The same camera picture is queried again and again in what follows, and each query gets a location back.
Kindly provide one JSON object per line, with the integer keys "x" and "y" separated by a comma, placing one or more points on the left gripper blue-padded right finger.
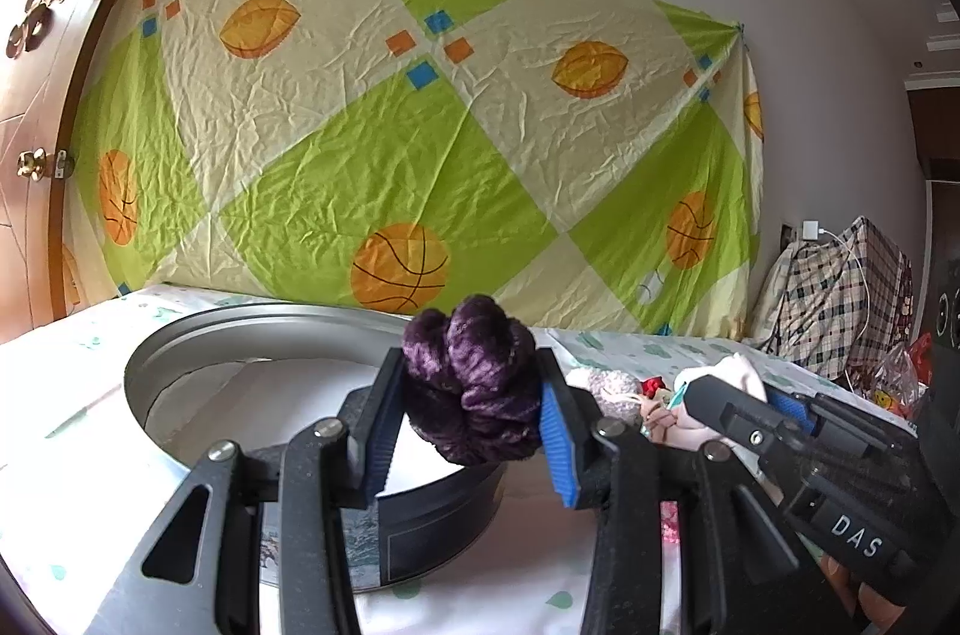
{"x": 600, "y": 477}

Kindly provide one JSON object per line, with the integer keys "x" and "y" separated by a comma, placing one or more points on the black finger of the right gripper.
{"x": 781, "y": 448}

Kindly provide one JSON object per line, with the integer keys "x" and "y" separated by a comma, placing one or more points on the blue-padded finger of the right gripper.
{"x": 795, "y": 407}

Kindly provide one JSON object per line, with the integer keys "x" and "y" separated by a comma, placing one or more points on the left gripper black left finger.
{"x": 196, "y": 569}

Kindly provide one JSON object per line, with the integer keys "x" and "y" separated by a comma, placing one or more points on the pale pink soft cloth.
{"x": 700, "y": 396}

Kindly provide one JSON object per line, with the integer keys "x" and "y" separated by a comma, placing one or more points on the red gold drawstring pouch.
{"x": 650, "y": 387}

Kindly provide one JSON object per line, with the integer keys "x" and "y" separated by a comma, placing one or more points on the purple velvet scrunchie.
{"x": 471, "y": 387}

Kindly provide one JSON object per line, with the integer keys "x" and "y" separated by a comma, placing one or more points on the pink-edged white knitted cloth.
{"x": 670, "y": 529}

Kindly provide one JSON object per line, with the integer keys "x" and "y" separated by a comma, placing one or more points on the person's right hand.
{"x": 856, "y": 596}

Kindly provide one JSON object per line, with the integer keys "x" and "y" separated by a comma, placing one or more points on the red plastic snack bag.
{"x": 903, "y": 377}

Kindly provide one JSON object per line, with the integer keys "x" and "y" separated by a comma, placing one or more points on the plaid checked storage bag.
{"x": 835, "y": 307}

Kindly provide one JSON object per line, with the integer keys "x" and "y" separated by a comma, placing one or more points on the cloud-print white tablecloth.
{"x": 110, "y": 535}

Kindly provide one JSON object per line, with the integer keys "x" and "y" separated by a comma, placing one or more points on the white charger plug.
{"x": 810, "y": 230}

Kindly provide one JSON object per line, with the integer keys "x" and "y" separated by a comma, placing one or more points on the round black metal tin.
{"x": 258, "y": 374}

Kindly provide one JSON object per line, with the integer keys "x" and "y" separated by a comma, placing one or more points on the brass door knob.
{"x": 37, "y": 164}

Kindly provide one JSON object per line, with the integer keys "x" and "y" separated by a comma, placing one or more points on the green cream sports-print sheet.
{"x": 591, "y": 164}

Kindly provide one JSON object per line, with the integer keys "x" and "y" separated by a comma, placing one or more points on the brown wooden door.
{"x": 47, "y": 49}

